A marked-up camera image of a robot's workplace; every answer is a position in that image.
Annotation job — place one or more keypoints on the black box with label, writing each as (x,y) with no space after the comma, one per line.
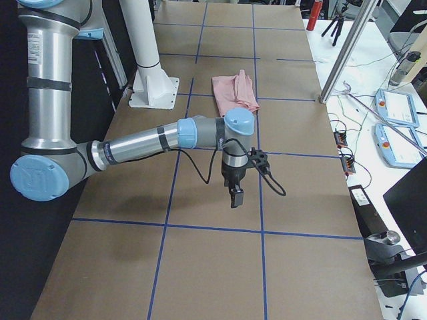
(370,223)

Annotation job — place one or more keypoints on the black monitor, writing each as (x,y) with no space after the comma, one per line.
(406,201)

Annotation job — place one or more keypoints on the right teach pendant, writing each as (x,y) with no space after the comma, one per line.
(394,149)

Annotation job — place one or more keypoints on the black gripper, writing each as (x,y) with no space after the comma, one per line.
(233,172)

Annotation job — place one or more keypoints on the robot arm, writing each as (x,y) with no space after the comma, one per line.
(52,162)

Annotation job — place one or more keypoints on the teach pendant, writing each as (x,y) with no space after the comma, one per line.
(394,149)
(396,107)

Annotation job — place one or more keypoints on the red bottle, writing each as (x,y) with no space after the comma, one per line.
(314,14)

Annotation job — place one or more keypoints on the left teach pendant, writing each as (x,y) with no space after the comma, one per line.
(396,107)

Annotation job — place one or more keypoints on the pink Snoopy t-shirt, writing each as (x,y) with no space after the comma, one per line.
(234,91)

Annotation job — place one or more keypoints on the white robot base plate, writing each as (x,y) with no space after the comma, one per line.
(152,87)

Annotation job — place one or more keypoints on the black orange terminal block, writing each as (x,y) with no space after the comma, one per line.
(340,139)

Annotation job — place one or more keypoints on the aluminium frame post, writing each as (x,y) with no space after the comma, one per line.
(349,44)

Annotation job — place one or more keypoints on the black tripod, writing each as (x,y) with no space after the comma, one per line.
(337,23)

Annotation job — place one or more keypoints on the brown paper table cover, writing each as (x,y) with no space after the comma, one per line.
(150,240)

